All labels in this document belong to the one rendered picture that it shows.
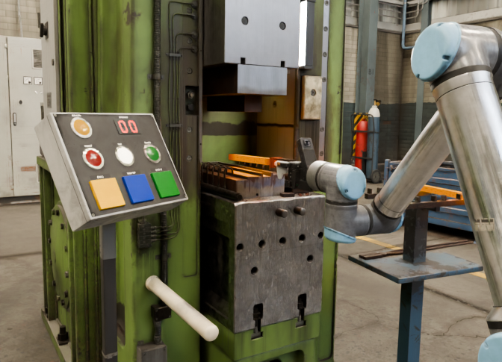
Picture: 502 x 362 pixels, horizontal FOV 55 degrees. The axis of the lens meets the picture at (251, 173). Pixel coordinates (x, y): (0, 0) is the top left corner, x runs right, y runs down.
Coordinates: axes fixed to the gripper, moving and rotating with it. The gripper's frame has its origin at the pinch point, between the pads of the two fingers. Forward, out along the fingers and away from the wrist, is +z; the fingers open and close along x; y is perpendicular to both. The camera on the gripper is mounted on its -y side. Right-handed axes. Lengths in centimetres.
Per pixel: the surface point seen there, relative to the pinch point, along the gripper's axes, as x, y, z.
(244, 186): -9.2, 9.2, 7.1
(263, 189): -1.5, 10.8, 7.1
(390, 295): 154, 105, 85
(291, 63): 9.0, -33.5, 7.8
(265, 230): -4.1, 23.5, 0.9
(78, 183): -69, 1, -18
